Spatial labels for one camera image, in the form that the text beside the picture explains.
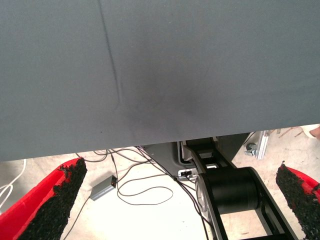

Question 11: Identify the person's foot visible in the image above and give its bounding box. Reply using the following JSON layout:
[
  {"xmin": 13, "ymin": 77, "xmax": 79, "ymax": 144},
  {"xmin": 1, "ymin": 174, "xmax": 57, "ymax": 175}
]
[{"xmin": 301, "ymin": 124, "xmax": 320, "ymax": 140}]

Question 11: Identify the white plug adapter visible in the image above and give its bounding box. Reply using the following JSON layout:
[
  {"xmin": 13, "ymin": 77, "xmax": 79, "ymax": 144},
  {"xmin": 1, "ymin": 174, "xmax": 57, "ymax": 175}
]
[{"xmin": 177, "ymin": 168, "xmax": 198, "ymax": 180}]

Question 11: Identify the aluminium profile bar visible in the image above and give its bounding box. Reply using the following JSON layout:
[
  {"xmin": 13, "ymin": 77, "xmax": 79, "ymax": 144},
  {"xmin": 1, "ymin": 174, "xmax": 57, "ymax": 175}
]
[{"xmin": 256, "ymin": 129, "xmax": 272, "ymax": 161}]

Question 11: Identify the thin black looped cable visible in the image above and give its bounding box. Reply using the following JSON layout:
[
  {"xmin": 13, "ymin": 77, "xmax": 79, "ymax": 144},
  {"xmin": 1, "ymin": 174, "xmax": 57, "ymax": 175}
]
[{"xmin": 109, "ymin": 148, "xmax": 176, "ymax": 207}]

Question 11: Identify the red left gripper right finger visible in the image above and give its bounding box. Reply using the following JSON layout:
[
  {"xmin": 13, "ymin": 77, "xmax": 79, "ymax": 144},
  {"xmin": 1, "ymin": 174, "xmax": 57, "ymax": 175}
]
[{"xmin": 275, "ymin": 161, "xmax": 320, "ymax": 240}]

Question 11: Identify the grey base housing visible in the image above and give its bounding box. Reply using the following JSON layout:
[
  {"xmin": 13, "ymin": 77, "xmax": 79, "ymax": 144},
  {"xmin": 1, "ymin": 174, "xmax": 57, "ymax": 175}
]
[{"xmin": 143, "ymin": 141, "xmax": 193, "ymax": 173}]

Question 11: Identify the dark base panel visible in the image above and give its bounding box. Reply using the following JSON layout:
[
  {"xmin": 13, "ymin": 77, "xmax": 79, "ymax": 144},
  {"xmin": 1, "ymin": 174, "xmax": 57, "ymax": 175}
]
[{"xmin": 213, "ymin": 132, "xmax": 251, "ymax": 165}]

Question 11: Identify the grey power adapter box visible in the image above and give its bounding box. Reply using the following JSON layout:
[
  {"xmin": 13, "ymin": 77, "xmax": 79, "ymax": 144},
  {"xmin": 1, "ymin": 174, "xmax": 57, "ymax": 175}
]
[{"xmin": 89, "ymin": 174, "xmax": 118, "ymax": 201}]

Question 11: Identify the white floor cable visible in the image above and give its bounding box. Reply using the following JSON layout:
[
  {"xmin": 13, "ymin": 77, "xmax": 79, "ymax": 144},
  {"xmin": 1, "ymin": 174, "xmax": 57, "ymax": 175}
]
[{"xmin": 0, "ymin": 158, "xmax": 28, "ymax": 210}]

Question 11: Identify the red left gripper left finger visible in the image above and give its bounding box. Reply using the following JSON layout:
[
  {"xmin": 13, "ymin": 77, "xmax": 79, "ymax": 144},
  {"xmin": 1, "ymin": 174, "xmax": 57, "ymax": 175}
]
[{"xmin": 0, "ymin": 157, "xmax": 88, "ymax": 240}]

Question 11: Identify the caster wheel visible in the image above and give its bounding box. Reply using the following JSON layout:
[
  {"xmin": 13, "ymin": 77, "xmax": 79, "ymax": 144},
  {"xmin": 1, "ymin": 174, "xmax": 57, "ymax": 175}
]
[{"xmin": 244, "ymin": 142, "xmax": 258, "ymax": 158}]

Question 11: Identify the thin black cable bundle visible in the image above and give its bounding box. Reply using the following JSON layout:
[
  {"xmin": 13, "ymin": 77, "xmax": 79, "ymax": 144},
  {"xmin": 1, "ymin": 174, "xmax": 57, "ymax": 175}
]
[{"xmin": 136, "ymin": 145, "xmax": 212, "ymax": 240}]

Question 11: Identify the dark grey table cloth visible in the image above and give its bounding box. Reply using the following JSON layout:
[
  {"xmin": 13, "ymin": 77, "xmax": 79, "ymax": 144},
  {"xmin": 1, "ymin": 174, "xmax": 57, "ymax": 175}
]
[{"xmin": 0, "ymin": 0, "xmax": 320, "ymax": 162}]

